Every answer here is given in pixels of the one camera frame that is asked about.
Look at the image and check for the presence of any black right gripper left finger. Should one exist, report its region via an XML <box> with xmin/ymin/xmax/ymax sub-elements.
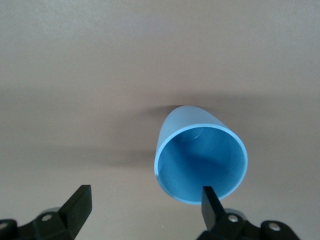
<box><xmin>0</xmin><ymin>184</ymin><xmax>93</xmax><ymax>240</ymax></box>

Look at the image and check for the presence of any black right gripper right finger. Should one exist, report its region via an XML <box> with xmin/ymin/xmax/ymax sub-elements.
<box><xmin>198</xmin><ymin>186</ymin><xmax>301</xmax><ymax>240</ymax></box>

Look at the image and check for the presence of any blue plastic cup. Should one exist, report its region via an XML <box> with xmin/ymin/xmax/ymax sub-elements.
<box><xmin>153</xmin><ymin>105</ymin><xmax>249</xmax><ymax>206</ymax></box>

